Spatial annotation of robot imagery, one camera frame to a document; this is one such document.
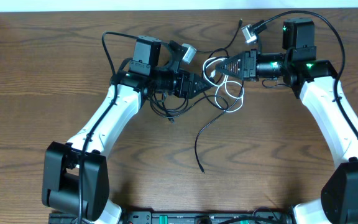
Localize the white USB cable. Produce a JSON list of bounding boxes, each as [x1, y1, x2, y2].
[[201, 55, 245, 113]]

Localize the black USB cable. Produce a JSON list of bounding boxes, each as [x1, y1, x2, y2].
[[194, 18, 245, 174]]

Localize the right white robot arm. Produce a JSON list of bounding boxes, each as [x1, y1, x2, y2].
[[216, 12, 358, 223]]

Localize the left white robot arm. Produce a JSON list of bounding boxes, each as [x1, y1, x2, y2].
[[42, 36, 210, 223]]

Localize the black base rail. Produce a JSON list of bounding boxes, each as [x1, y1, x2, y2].
[[48, 207, 295, 224]]

